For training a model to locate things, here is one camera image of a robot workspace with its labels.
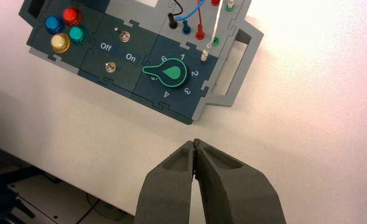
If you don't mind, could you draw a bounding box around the grey and teal control box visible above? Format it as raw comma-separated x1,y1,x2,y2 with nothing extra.
18,0,264,126

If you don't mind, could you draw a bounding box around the thin black floor cable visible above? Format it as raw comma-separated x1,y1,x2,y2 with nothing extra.
76,192,110,224

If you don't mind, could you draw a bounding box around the red round push button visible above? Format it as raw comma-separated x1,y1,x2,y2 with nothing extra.
62,7,83,27

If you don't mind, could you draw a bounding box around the white banana plug patch cable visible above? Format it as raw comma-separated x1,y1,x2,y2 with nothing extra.
200,0,236,63

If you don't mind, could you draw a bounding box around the green round push button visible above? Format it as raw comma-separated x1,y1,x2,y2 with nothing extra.
68,26,90,46

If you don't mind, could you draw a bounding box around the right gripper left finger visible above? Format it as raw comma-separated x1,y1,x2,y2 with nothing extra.
134,140,195,224

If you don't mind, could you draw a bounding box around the blue round push button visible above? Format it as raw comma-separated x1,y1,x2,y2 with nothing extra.
45,16,65,35

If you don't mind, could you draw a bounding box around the white mounting plate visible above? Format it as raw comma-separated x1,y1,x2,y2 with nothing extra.
7,175,134,224

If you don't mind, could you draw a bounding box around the metal toggle switch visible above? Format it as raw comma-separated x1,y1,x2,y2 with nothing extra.
113,26,132,43
104,61,117,74

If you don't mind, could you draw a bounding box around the black banana plug patch cable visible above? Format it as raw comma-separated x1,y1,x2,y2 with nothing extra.
167,0,184,30

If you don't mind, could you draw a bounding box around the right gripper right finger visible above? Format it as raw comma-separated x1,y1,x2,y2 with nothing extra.
194,139,286,224

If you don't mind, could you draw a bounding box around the green rotary selector knob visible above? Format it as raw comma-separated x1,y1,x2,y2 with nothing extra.
142,57,188,90

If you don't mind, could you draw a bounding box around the red banana plug patch cable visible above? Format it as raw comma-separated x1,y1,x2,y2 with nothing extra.
195,0,221,41

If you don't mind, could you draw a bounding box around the blue banana plug patch cable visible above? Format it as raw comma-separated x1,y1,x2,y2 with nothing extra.
174,0,206,35

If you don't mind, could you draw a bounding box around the yellow round push button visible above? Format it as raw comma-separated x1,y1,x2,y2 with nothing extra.
50,33,71,54

